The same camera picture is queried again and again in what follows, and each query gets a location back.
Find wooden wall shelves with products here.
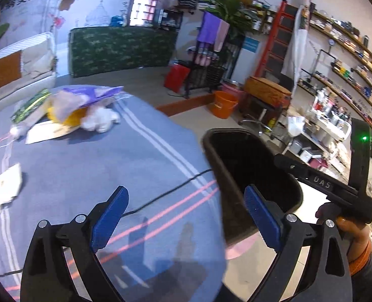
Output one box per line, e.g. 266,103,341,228
299,9,372,139

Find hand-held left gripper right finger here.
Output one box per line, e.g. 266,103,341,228
243,184,353,302

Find red telephone booth cabinet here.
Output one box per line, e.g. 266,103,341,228
129,0,165,27

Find white display rack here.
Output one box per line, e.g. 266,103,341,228
283,113,353,172

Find pink plastic stool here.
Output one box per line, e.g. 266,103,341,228
225,235,259,260

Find large wall banner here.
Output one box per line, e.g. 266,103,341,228
0,0,142,38

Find black display box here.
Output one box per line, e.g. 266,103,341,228
160,9,184,32

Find black shelf with bottles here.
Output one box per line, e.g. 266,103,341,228
177,0,202,13

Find green patterned counter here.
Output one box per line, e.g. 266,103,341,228
69,26,178,78

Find purple towel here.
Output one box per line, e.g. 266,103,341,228
197,12,223,45

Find pink basin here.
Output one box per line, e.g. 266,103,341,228
221,80,246,103

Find metal swivel stool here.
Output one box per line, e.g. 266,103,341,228
239,96,284,133

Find red ladder shelf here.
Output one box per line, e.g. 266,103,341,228
255,0,300,79

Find white face mask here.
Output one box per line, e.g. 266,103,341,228
0,163,23,215

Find white paper bag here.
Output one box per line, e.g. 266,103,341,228
287,116,306,138

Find white wicker swing sofa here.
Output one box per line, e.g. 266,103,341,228
0,31,58,101

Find translucent plastic wrap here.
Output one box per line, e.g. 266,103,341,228
51,91,89,123

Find purple plastic bag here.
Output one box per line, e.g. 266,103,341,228
58,85,124,106

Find white tissue wad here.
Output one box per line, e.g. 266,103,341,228
80,107,121,133

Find orange cushion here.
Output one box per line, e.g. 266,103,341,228
0,50,23,89

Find black pipe with gauge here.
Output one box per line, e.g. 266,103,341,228
312,39,336,79

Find pink towel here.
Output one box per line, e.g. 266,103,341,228
214,20,230,52

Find yellow foam net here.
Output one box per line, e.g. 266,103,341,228
47,107,87,127

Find dark brown waste bin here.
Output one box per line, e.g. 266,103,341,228
202,128,303,249

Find black cable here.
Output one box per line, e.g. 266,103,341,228
0,168,214,276

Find striped blue-grey blanket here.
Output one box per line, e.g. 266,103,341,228
0,85,229,302

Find potted green plant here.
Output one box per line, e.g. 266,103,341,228
203,0,262,38

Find orange bucket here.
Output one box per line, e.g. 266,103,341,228
209,91,239,119

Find red bag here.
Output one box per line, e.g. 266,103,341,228
164,64,191,93

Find black metal railing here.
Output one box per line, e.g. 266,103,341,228
183,34,246,98

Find white paper sheet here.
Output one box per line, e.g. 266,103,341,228
25,121,77,145

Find person's right hand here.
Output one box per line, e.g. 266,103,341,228
316,202,371,258

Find white cushion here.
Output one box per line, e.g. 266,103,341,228
21,47,55,76

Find person's right forearm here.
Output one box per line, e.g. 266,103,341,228
348,241,372,290

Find blue wall sign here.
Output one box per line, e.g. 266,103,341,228
242,36,259,53

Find white hanging cloth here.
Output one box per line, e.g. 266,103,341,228
282,5,312,84

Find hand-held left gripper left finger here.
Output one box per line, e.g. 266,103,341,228
21,185,130,302

